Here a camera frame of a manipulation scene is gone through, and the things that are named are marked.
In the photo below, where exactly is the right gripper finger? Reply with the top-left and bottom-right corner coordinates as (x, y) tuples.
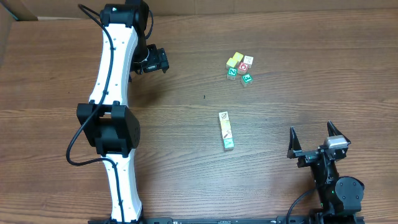
(287, 126), (302, 158)
(327, 121), (351, 144)

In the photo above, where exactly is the green A block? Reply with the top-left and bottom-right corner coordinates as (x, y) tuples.
(223, 138), (234, 151)

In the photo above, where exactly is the white block with feather picture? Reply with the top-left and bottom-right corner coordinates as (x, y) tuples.
(221, 129), (233, 139)

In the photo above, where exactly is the yellow top wooden block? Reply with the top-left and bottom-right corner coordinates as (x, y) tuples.
(220, 120), (231, 130)

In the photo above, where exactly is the white block with blue side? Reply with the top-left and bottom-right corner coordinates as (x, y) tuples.
(218, 111), (229, 121)

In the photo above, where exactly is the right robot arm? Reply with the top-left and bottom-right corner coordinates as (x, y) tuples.
(285, 121), (364, 223)

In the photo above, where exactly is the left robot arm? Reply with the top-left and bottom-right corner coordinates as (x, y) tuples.
(66, 1), (169, 223)

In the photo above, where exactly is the yellow block front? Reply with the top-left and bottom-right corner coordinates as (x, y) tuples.
(226, 58), (239, 69)

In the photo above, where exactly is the green Z block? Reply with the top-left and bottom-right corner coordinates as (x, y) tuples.
(226, 67), (238, 80)

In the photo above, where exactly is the yellow block rear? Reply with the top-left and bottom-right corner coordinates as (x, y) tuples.
(233, 52), (244, 63)

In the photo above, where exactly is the green E block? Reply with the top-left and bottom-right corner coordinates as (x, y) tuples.
(241, 73), (253, 87)

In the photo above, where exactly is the red letter block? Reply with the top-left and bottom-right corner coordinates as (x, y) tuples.
(237, 62), (249, 75)

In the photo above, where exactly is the white block with letters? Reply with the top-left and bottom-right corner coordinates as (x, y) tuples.
(243, 55), (254, 68)

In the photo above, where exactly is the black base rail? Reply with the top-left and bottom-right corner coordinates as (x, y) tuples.
(87, 216), (365, 224)

